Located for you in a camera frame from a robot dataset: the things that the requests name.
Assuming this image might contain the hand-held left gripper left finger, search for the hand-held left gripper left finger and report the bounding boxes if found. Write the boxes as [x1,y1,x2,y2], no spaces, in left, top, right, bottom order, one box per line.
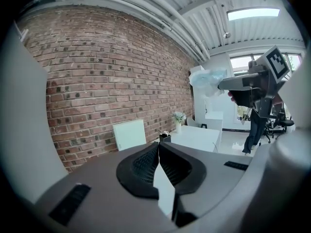
[36,141,180,233]

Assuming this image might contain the black office chair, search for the black office chair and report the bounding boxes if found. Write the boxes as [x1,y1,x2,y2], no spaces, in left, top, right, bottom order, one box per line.
[264,110,295,144]

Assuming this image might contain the white vase with flowers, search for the white vase with flowers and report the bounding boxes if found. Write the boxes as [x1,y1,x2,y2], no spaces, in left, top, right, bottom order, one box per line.
[172,111,188,134]

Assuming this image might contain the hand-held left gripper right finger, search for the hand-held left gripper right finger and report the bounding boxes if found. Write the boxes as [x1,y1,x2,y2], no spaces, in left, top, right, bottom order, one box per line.
[159,141,255,228]

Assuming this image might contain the white item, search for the white item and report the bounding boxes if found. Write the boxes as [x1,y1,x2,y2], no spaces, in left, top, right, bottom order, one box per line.
[189,66,228,99]

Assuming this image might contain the grey armchair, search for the grey armchair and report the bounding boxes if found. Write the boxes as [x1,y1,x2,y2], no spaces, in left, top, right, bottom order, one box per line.
[186,117,207,129]

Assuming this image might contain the window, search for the window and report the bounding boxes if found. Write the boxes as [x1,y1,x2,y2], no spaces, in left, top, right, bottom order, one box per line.
[229,53,305,131]

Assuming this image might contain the white shelf cabinet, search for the white shelf cabinet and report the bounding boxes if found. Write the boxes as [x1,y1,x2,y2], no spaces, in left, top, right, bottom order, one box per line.
[189,65,225,132]

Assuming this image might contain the pale green flat box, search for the pale green flat box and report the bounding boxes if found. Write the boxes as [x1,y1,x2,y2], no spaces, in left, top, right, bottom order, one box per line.
[112,118,147,152]

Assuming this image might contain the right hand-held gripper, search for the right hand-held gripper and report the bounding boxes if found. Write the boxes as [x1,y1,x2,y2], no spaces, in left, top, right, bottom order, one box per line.
[217,45,292,119]

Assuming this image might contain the white desk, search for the white desk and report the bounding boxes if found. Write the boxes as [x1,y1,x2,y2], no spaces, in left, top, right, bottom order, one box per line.
[167,124,224,153]

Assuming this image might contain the ceiling light panel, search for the ceiling light panel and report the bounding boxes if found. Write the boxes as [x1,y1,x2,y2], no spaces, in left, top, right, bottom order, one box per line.
[226,8,280,22]

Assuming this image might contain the black pen holder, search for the black pen holder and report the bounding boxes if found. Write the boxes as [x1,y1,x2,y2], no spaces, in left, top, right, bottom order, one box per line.
[156,129,172,144]

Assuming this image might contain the grey ceiling pipes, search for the grey ceiling pipes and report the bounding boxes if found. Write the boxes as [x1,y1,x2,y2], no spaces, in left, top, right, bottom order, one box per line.
[34,0,211,62]

